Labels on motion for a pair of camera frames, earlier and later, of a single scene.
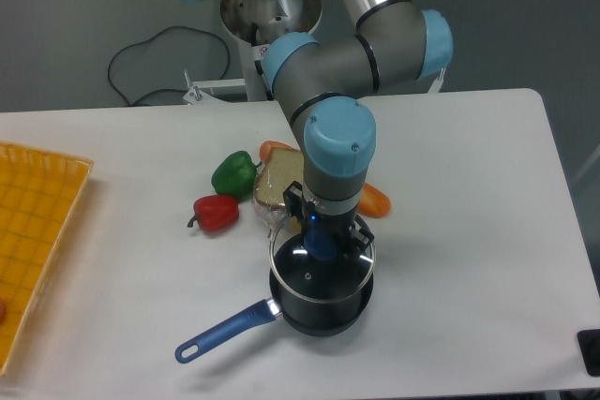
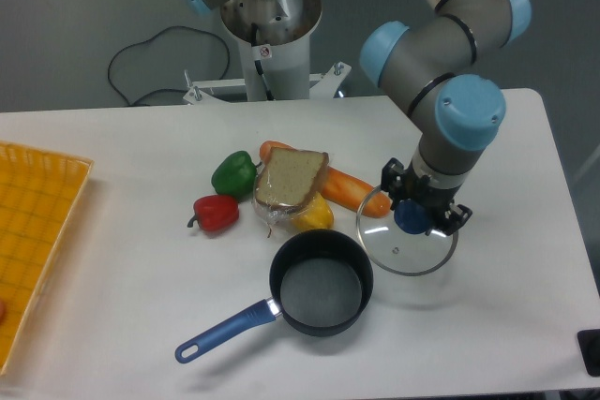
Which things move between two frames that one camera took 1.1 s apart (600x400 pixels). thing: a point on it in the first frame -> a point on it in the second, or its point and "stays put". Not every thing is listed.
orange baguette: x=372 y=203 stays put
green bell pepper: x=234 y=174 stays put
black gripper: x=336 y=226 -> x=404 y=185
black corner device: x=590 y=345 stays put
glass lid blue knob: x=319 y=272 -> x=396 y=236
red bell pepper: x=216 y=213 stays put
